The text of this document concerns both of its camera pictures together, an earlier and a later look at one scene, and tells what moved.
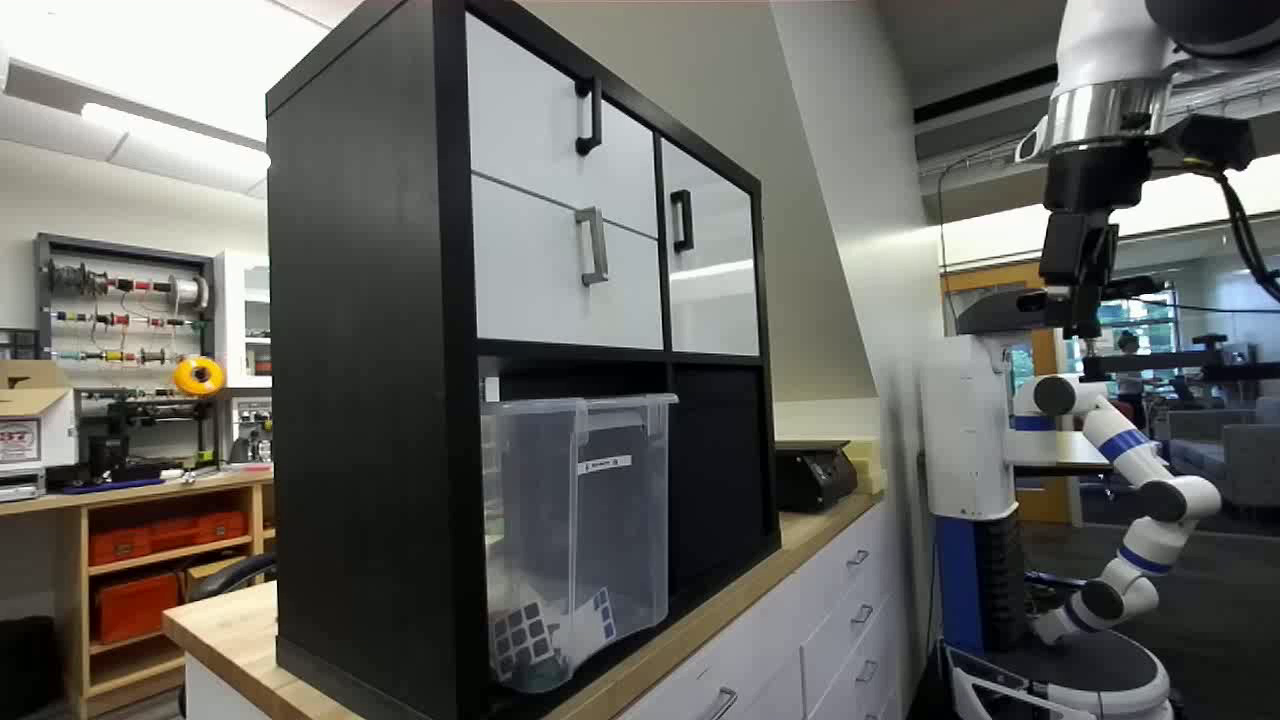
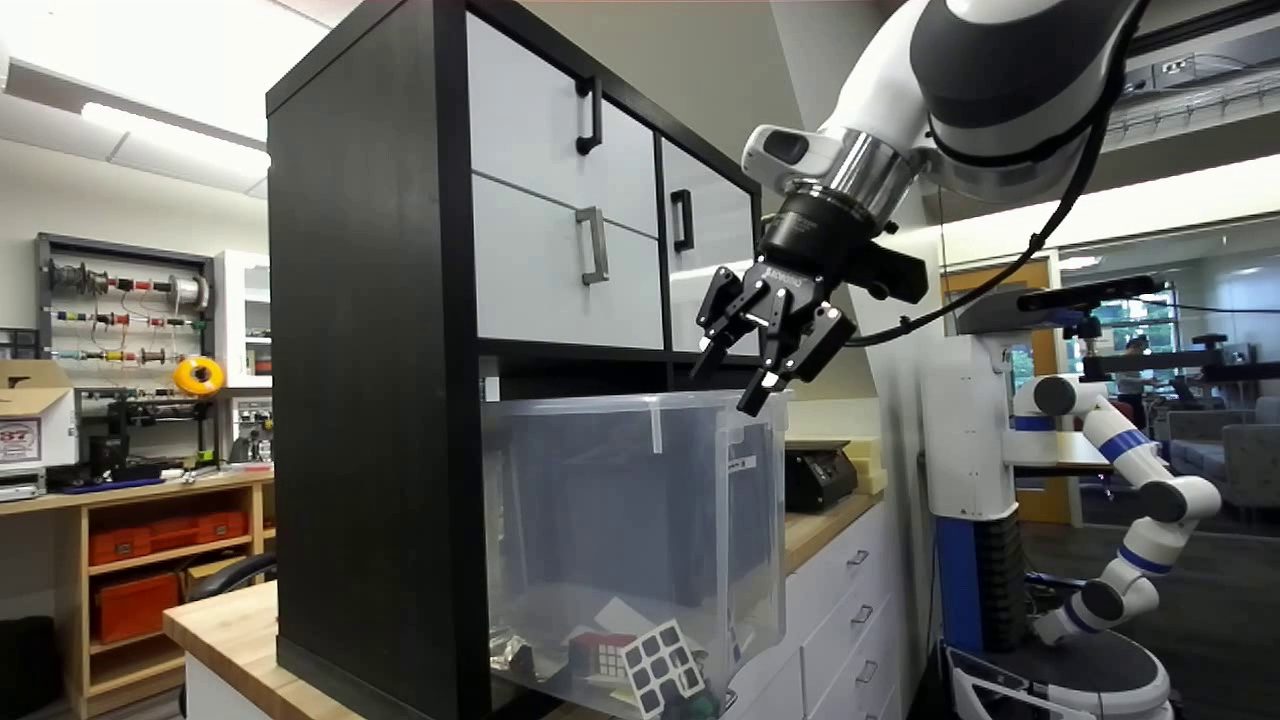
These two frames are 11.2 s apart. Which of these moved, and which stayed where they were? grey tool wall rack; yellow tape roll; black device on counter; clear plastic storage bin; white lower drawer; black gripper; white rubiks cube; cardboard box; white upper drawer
Moved: white rubiks cube; black gripper; clear plastic storage bin
Stayed: yellow tape roll; black device on counter; grey tool wall rack; cardboard box; white upper drawer; white lower drawer
